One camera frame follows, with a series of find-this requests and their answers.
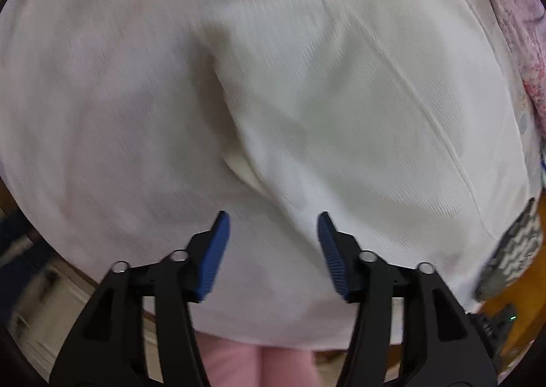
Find pink trouser legs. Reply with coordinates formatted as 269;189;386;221
196;333;321;387

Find grey white checkered cloth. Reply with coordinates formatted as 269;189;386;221
474;198;543;302

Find pink floral quilt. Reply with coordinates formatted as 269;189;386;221
490;0;545;129

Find white knit jacket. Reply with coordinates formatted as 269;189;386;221
200;0;543;313

